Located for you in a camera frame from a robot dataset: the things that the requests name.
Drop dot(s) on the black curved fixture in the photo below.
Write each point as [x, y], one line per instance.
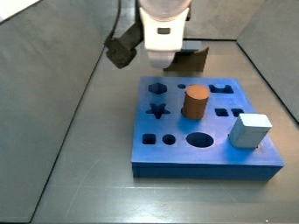
[189, 61]

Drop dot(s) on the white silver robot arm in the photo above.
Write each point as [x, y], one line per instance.
[164, 17]

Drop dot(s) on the blue foam shape board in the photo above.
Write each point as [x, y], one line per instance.
[176, 147]

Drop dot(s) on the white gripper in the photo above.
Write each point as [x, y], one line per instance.
[164, 37]

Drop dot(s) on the light blue square-circle object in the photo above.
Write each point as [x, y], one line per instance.
[192, 46]

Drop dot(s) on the light blue rectangular block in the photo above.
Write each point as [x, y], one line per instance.
[249, 130]

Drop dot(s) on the brown cylinder peg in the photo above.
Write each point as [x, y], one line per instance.
[197, 96]

